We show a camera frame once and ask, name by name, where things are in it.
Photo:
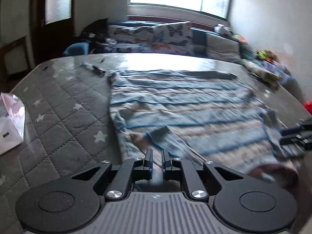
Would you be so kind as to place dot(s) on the striped blue pink knit garment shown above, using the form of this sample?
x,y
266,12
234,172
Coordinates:
x,y
200,116

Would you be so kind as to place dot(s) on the dark wooden door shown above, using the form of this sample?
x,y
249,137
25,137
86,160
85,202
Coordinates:
x,y
51,28

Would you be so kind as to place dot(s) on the black bag on sofa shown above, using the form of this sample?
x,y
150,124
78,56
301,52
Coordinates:
x,y
95,34

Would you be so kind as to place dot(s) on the long butterfly print pillow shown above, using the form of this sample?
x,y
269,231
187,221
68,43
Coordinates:
x,y
130,39

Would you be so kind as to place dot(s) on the red plastic box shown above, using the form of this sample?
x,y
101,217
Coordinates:
x,y
308,106

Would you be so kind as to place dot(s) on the blue sofa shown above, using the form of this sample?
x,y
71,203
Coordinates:
x,y
200,46

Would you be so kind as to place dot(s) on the silver pen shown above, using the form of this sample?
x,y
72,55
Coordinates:
x,y
97,70

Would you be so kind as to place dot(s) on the yellow folded blanket in bag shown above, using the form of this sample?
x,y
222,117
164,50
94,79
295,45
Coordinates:
x,y
262,73

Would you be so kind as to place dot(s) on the grey cushion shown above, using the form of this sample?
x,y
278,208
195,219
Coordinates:
x,y
223,49

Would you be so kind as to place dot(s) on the brown green plush toys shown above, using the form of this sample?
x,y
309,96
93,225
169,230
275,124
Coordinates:
x,y
266,55

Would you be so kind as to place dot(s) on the white plush toy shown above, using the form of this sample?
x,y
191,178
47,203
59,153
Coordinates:
x,y
222,30

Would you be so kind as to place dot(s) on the large butterfly print pillow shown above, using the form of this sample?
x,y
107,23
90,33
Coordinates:
x,y
173,38

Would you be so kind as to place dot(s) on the white paper bag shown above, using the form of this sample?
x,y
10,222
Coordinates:
x,y
12,122

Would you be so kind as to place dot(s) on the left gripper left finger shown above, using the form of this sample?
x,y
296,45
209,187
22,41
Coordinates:
x,y
130,171

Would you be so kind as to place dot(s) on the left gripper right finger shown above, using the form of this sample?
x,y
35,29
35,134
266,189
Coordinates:
x,y
184,171

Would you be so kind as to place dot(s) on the grey quilted star table cover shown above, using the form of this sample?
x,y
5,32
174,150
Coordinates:
x,y
55,180

